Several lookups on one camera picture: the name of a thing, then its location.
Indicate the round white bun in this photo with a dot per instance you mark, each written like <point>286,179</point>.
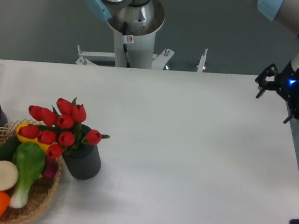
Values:
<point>8,175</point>

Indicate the purple red radish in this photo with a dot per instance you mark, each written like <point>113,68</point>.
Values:
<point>50,169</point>

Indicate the dark green cucumber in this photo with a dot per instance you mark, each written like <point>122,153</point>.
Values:
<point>8,148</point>

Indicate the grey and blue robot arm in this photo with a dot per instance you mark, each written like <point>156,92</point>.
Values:
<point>135,23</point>

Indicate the yellow squash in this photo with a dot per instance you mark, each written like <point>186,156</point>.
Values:
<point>22,139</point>

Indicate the red tulip bouquet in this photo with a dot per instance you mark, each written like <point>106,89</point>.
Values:
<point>59,126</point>

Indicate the green bok choy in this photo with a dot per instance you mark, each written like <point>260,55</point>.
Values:
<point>29,159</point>

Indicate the dark grey ribbed vase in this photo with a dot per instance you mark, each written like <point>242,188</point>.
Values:
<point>83,160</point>

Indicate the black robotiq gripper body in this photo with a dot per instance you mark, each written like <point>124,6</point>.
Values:
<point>288,85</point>

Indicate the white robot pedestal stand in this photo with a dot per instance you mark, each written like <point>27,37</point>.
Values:
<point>131,52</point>

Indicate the woven wicker basket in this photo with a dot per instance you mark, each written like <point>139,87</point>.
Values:
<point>41,193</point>

